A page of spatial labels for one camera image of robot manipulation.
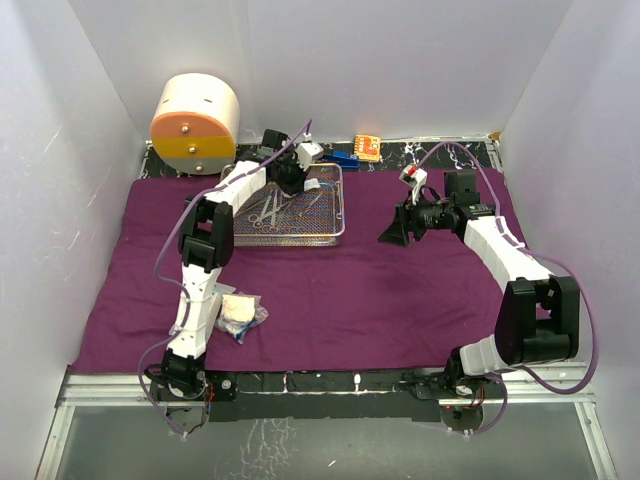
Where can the purple cloth wrap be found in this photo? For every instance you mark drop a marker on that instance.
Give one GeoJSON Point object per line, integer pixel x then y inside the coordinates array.
{"type": "Point", "coordinates": [357, 305]}

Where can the beige bandage roll packet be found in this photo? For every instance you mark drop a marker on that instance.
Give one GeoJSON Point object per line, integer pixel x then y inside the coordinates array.
{"type": "Point", "coordinates": [238, 308]}

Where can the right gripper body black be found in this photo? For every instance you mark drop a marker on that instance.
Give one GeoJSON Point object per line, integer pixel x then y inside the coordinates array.
{"type": "Point", "coordinates": [425, 216]}

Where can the metal scalpel handle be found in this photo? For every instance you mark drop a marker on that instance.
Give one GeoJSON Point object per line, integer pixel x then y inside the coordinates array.
{"type": "Point", "coordinates": [310, 205]}

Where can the wire mesh metal tray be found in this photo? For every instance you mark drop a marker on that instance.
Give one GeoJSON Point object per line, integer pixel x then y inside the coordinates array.
{"type": "Point", "coordinates": [321, 226]}

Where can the metal surgical scissors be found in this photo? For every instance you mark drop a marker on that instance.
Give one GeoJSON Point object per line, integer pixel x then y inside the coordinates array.
{"type": "Point", "coordinates": [267, 216]}

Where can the round white drawer box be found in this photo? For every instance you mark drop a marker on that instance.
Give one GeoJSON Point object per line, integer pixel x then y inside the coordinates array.
{"type": "Point", "coordinates": [195, 126]}

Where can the small blue white packet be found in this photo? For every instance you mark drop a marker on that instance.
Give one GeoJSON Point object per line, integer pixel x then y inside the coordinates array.
{"type": "Point", "coordinates": [238, 331]}

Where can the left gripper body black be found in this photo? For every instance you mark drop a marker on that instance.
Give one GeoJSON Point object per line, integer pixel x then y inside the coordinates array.
{"type": "Point", "coordinates": [291, 176]}

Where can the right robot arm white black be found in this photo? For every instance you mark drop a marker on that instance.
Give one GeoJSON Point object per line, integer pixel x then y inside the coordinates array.
{"type": "Point", "coordinates": [539, 315]}

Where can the white gauze packet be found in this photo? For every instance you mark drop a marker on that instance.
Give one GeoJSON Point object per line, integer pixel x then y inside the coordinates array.
{"type": "Point", "coordinates": [222, 290]}

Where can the blue black stapler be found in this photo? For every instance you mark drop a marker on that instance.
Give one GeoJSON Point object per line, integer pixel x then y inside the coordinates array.
{"type": "Point", "coordinates": [346, 160]}

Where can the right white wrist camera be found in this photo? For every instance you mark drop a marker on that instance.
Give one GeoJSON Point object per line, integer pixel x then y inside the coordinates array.
{"type": "Point", "coordinates": [415, 177]}

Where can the black base frame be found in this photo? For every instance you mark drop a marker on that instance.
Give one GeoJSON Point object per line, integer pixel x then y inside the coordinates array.
{"type": "Point", "coordinates": [421, 395]}

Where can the orange small box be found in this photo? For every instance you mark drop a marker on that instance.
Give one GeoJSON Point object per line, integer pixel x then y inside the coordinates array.
{"type": "Point", "coordinates": [367, 148]}

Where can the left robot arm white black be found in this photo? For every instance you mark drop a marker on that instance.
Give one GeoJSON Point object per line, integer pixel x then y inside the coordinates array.
{"type": "Point", "coordinates": [205, 239]}

